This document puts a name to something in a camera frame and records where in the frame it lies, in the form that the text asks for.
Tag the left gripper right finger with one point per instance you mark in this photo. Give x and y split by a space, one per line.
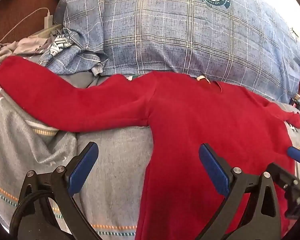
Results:
261 217

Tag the white charger plug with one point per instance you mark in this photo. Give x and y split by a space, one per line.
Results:
48 20

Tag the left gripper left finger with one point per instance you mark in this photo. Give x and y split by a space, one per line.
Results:
46 207

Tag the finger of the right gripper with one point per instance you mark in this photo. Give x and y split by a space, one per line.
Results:
294 153
281 177

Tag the crumpled light grey cloth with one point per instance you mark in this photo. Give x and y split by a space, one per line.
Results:
26 47

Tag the blue plaid duvet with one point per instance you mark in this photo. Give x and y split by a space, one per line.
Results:
243 42

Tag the red long-sleeve garment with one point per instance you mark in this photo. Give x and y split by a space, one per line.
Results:
178 198

